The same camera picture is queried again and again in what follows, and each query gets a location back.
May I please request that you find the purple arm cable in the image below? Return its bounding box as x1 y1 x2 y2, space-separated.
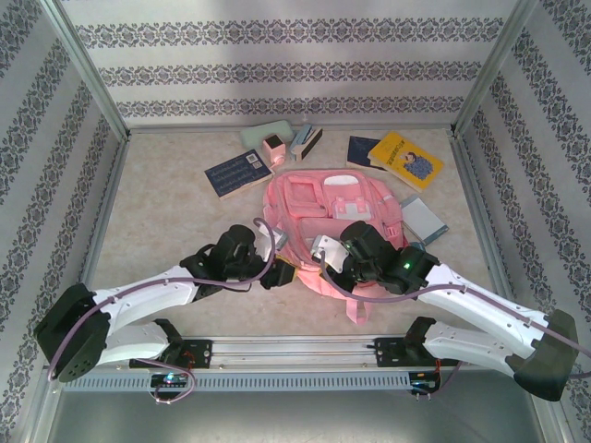
318 265 591 384
45 219 281 384

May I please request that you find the aluminium frame cross bar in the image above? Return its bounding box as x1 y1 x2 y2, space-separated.
127 123 456 136

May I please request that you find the grey metal sheet panel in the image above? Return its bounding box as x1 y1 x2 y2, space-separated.
43 389 555 443

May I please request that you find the aluminium frame post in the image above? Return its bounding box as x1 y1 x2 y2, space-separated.
43 0 131 139
450 0 544 138

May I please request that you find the pale green pencil case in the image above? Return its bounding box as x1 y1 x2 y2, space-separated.
239 119 293 149

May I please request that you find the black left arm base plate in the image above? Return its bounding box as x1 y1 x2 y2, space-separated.
154 338 214 370

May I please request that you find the aluminium mounting rail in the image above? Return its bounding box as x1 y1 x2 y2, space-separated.
110 336 467 371

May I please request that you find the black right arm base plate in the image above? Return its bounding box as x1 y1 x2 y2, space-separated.
374 336 461 369

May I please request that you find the pink student backpack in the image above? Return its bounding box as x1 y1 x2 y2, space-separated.
261 169 410 327

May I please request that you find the grey slotted cable duct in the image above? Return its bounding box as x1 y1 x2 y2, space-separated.
62 371 412 393

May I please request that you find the dark navy floral book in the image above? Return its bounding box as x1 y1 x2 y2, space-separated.
345 136 389 172

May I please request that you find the pink cube sharpener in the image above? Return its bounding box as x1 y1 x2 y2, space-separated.
261 133 290 170

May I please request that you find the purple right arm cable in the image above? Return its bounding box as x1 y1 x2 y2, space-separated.
318 265 591 384

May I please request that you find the aluminium frame side bar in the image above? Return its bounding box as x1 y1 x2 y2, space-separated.
450 128 527 333
64 131 133 338

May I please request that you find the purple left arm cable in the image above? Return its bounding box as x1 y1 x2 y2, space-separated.
45 219 281 384

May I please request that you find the yellow book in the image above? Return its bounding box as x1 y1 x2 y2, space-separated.
368 131 445 194

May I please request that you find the blue book with white text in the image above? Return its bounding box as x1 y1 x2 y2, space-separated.
204 150 274 202

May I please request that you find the light grey notebook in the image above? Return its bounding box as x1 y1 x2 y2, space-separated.
399 193 449 248

